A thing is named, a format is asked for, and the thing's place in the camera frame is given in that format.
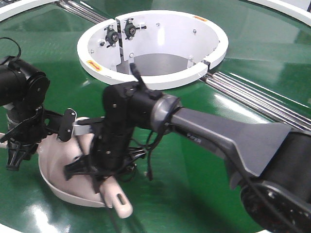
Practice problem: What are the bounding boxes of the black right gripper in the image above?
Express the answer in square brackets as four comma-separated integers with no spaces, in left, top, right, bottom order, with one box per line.
[64,131,133,194]

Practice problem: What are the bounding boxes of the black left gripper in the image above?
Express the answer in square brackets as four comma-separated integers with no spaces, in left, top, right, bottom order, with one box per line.
[0,104,48,171]

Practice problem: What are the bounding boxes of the beige hand brush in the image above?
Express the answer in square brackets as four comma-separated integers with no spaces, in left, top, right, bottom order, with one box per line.
[100,177,133,218]

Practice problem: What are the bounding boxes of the beige plastic dustpan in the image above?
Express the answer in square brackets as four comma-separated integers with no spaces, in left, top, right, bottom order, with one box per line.
[0,116,115,209]

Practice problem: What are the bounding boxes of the black usb cable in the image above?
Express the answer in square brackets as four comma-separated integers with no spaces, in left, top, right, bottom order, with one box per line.
[116,145,151,183]

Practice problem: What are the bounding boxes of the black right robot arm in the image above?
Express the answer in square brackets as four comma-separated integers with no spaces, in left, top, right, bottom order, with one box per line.
[64,81,311,233]

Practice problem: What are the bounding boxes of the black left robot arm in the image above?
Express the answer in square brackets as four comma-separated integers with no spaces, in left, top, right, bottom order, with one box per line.
[0,56,50,171]

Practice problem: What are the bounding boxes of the yellow warning sticker front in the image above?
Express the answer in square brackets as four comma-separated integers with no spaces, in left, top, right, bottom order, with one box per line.
[86,60,102,72]

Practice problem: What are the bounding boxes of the yellow warning sticker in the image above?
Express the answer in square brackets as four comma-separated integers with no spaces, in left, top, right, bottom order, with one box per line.
[86,60,102,72]
[193,16,208,22]

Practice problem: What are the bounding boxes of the white outer rim left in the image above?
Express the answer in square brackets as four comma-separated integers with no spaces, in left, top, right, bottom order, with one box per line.
[0,0,55,21]

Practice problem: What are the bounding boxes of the white rim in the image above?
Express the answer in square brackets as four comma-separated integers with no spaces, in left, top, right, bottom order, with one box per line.
[247,0,311,27]
[0,0,55,21]

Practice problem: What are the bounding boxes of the black left flange bearing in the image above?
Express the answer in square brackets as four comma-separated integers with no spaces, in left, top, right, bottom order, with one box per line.
[105,25,119,47]

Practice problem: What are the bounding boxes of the black flange bearing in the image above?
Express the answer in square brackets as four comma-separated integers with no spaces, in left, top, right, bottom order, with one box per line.
[105,25,119,47]
[122,18,147,40]

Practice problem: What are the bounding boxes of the black right flange bearing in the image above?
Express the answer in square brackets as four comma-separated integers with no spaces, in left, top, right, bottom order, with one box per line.
[122,18,147,40]

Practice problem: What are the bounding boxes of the steel rollers top left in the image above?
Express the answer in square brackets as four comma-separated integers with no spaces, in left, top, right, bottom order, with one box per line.
[56,0,108,24]

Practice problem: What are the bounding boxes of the steel rollers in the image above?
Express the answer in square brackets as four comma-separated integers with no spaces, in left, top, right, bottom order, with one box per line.
[56,0,108,24]
[200,72,311,131]

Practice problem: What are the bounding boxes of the yellow warning sticker rear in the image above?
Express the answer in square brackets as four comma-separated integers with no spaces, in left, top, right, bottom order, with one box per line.
[193,16,208,22]

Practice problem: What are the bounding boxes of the steel rollers right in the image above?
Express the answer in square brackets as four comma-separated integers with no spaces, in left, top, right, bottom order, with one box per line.
[200,72,311,131]

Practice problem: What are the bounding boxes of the white outer rim right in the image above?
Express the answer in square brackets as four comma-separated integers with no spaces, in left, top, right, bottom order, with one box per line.
[247,0,311,27]

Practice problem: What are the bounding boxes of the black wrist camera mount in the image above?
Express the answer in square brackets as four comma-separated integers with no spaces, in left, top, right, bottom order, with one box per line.
[44,108,77,142]

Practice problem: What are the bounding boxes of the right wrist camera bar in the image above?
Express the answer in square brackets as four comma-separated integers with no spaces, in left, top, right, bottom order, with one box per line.
[73,117,104,136]

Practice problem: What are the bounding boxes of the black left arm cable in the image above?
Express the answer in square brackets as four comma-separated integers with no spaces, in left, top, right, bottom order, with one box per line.
[0,36,22,65]

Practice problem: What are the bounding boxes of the white inner conveyor ring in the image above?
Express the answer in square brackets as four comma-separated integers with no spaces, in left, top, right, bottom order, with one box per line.
[77,10,229,91]

